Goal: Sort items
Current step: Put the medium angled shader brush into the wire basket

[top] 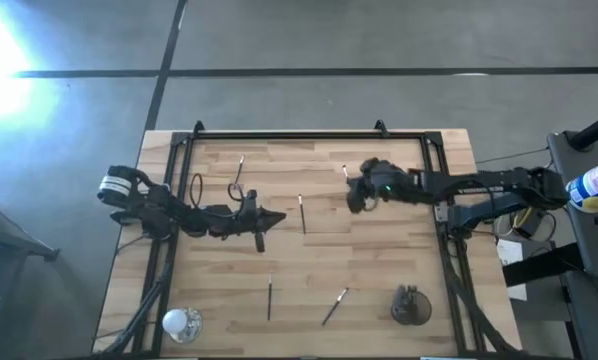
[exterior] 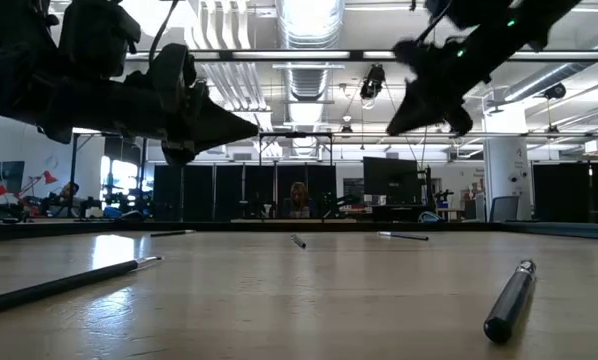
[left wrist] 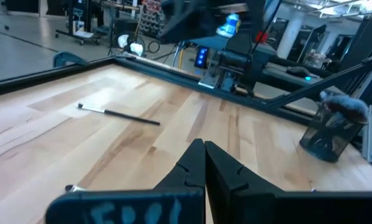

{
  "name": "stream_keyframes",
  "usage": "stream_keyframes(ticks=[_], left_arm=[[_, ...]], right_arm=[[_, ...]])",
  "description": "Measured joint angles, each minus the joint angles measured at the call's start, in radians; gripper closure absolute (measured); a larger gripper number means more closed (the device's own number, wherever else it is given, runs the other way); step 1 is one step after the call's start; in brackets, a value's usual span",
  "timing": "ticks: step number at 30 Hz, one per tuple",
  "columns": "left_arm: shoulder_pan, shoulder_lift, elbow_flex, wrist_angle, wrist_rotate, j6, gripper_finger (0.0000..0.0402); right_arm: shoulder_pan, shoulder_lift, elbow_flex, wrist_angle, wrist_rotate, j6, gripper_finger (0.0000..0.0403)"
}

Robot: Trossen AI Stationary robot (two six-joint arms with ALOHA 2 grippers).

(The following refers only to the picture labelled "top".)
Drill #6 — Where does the dark grey side table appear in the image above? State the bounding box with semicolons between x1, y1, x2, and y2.
0;198;61;360

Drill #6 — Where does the black aluminium table frame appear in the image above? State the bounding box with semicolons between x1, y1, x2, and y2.
92;118;523;357

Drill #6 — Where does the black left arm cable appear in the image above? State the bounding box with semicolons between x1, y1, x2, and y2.
188;172;204;209

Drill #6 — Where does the white blue wipes canister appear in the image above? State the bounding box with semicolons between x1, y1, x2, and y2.
564;153;598;214

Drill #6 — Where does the black power adapter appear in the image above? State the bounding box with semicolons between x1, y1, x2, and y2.
514;212;548;240

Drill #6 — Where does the black mesh pen cup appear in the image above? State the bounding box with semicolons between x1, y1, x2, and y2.
389;284;433;327

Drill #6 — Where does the white paper sheet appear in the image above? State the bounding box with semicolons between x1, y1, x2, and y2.
496;238;528;302

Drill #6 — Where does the grey plastic cart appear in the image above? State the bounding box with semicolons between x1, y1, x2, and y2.
547;107;598;360

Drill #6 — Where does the black cart handle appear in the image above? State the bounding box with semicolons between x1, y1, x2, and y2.
568;107;598;151

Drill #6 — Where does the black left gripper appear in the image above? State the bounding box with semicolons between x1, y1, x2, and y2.
209;189;287;254

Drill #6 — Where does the white light bulb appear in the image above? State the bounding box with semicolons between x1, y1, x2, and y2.
161;308;188;335

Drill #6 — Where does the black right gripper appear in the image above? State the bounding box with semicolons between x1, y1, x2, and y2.
347;157;423;215

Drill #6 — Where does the black cart base bar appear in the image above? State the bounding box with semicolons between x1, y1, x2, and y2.
502;242;585;289

